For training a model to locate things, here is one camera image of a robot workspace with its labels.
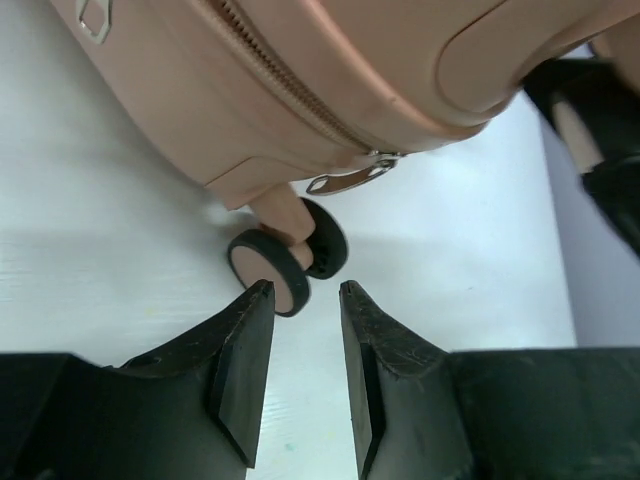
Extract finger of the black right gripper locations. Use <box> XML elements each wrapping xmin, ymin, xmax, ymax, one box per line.
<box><xmin>522</xmin><ymin>58</ymin><xmax>639</xmax><ymax>253</ymax></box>

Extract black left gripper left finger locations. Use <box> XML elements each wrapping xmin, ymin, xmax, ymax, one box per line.
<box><xmin>1</xmin><ymin>280</ymin><xmax>275</xmax><ymax>479</ymax></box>

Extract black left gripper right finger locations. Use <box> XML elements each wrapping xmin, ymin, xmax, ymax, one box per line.
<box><xmin>339</xmin><ymin>281</ymin><xmax>639</xmax><ymax>479</ymax></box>

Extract pink hard-shell suitcase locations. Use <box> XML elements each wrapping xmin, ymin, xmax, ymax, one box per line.
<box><xmin>55</xmin><ymin>1</ymin><xmax>639</xmax><ymax>317</ymax></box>

